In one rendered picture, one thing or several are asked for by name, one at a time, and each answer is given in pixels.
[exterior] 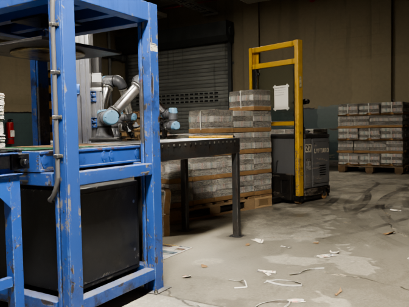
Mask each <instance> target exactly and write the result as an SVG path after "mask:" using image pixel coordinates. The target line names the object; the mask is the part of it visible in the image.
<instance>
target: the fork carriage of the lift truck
mask: <svg viewBox="0 0 409 307"><path fill-rule="evenodd" d="M269 173H271V174H272V178H271V187H272V188H271V189H272V197H281V199H284V200H293V174H287V173H278V172H269Z"/></svg>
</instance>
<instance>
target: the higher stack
mask: <svg viewBox="0 0 409 307"><path fill-rule="evenodd" d="M229 93H230V95H229V107H230V108H234V107H240V108H241V107H250V106H264V107H271V106H270V105H271V100H270V91H269V90H244V91H233V92H229ZM247 111H252V112H253V113H252V114H253V128H257V127H271V113H270V111H269V110H247ZM252 133H253V144H254V145H253V146H254V149H264V148H271V136H270V135H271V132H252ZM251 154H254V160H253V161H254V162H253V163H254V167H253V168H254V170H260V169H271V162H272V161H271V153H270V152H259V153H251ZM252 175H253V178H254V195H255V191H262V190H267V189H271V188H272V187H271V178H272V174H271V173H268V172H267V173H262V174H252ZM266 206H272V193H268V194H261V195H256V196H254V209H256V208H262V207H266Z"/></svg>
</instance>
